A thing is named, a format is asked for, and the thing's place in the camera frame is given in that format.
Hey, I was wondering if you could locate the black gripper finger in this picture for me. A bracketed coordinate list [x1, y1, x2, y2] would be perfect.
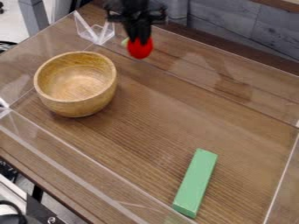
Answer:
[125, 22, 139, 42]
[139, 20, 153, 46]

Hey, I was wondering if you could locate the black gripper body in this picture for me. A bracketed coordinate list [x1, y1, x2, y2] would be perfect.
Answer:
[103, 0, 167, 24]

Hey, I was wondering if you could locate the red plush strawberry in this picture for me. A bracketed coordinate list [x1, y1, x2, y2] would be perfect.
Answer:
[122, 38, 154, 60]

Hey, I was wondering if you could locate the wooden bowl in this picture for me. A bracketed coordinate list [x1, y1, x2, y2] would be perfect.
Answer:
[34, 51, 118, 117]

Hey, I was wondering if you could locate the green rectangular block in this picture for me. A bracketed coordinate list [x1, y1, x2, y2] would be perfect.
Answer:
[173, 149, 218, 219]

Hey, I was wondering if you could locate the clear acrylic corner bracket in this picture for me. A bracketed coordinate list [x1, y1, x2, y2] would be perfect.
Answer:
[74, 10, 117, 46]

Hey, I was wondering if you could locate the grey post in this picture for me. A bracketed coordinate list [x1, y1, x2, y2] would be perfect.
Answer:
[18, 0, 50, 36]

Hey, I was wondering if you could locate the clear acrylic front wall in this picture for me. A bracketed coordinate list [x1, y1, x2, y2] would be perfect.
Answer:
[0, 99, 196, 224]

